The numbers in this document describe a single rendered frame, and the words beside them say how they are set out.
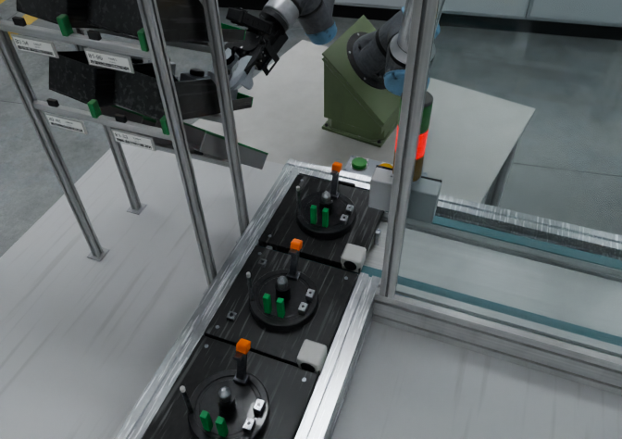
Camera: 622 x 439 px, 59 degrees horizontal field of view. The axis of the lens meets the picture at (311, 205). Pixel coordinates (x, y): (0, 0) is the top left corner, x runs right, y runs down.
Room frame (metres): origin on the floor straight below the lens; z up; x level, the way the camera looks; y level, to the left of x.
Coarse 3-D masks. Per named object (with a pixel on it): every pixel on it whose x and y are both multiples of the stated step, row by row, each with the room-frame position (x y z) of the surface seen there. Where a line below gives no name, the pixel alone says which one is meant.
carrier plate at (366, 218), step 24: (288, 192) 0.98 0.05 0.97; (312, 192) 0.98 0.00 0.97; (360, 192) 0.97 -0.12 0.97; (288, 216) 0.90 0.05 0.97; (360, 216) 0.89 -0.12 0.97; (264, 240) 0.82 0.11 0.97; (288, 240) 0.82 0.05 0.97; (312, 240) 0.82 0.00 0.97; (336, 240) 0.82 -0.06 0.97; (360, 240) 0.82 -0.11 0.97; (336, 264) 0.76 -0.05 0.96
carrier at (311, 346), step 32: (256, 256) 0.78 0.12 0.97; (288, 256) 0.78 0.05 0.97; (256, 288) 0.67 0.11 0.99; (288, 288) 0.65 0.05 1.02; (320, 288) 0.69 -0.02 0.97; (352, 288) 0.68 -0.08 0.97; (224, 320) 0.61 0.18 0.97; (256, 320) 0.61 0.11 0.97; (288, 320) 0.60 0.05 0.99; (320, 320) 0.61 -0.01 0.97; (256, 352) 0.55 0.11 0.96; (288, 352) 0.54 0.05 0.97; (320, 352) 0.53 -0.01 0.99
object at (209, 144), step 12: (156, 120) 0.96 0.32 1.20; (192, 132) 1.04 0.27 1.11; (204, 132) 1.07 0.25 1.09; (192, 144) 0.96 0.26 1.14; (204, 144) 0.89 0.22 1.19; (216, 144) 0.92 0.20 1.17; (240, 144) 0.99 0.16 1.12; (216, 156) 0.92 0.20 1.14; (240, 156) 0.98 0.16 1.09; (252, 156) 1.02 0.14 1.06; (264, 156) 1.06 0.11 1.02
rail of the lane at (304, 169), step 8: (288, 160) 1.11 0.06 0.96; (296, 160) 1.11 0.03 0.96; (288, 168) 1.08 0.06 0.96; (296, 168) 1.08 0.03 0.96; (304, 168) 1.09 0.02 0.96; (312, 168) 1.08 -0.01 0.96; (320, 168) 1.08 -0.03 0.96; (328, 168) 1.08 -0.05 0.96; (312, 176) 1.05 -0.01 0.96; (320, 176) 1.05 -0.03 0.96; (328, 176) 1.05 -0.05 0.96; (344, 176) 1.04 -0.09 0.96; (352, 176) 1.04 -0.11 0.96; (360, 176) 1.04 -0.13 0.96; (344, 184) 1.01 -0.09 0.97; (352, 184) 1.00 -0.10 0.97; (360, 184) 1.01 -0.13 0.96; (368, 184) 1.01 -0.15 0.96
